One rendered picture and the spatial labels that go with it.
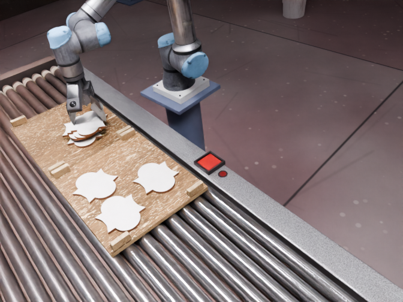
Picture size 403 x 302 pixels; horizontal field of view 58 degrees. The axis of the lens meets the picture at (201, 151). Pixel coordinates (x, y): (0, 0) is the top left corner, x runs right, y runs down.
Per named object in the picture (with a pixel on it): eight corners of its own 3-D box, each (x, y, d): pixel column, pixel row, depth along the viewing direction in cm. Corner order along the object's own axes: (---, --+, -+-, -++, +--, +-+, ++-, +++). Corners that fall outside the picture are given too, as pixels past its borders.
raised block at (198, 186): (201, 185, 114) (200, 178, 112) (204, 188, 113) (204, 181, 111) (186, 195, 111) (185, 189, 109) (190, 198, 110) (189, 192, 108)
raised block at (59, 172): (69, 168, 126) (66, 162, 124) (71, 170, 124) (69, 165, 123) (53, 177, 123) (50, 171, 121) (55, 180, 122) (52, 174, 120)
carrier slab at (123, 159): (137, 133, 139) (136, 130, 138) (208, 189, 114) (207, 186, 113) (51, 181, 123) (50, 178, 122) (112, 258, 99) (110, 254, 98)
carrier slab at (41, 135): (87, 94, 164) (86, 91, 163) (136, 134, 139) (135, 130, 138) (11, 130, 149) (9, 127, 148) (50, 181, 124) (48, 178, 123)
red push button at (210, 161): (210, 156, 127) (210, 153, 126) (222, 164, 123) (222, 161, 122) (197, 164, 124) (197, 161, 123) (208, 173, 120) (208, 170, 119)
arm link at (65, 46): (75, 29, 114) (48, 37, 111) (86, 61, 121) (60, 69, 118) (67, 22, 119) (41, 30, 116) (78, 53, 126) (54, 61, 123)
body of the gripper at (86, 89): (96, 93, 137) (86, 65, 129) (93, 106, 130) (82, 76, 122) (75, 96, 137) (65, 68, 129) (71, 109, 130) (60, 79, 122)
